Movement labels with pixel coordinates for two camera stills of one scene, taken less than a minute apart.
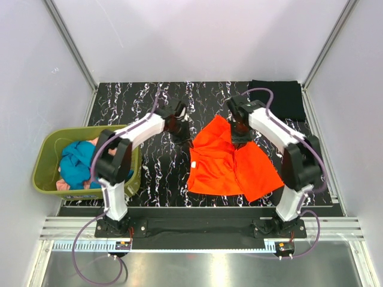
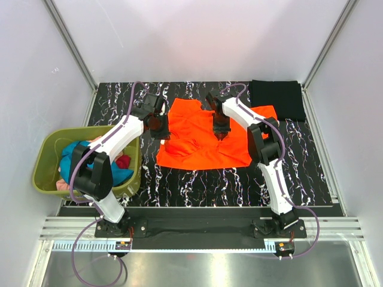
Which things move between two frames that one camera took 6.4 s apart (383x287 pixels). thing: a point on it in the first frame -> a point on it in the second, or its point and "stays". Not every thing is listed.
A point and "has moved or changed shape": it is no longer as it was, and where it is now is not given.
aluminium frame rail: [65, 228] stays
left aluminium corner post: [53, 12] stays
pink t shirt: [61, 185] stays
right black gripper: [238, 142] -> [218, 130]
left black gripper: [185, 137] -> [164, 134]
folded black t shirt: [287, 103] stays
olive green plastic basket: [47, 157] stays
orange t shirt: [217, 167] has moved or changed shape
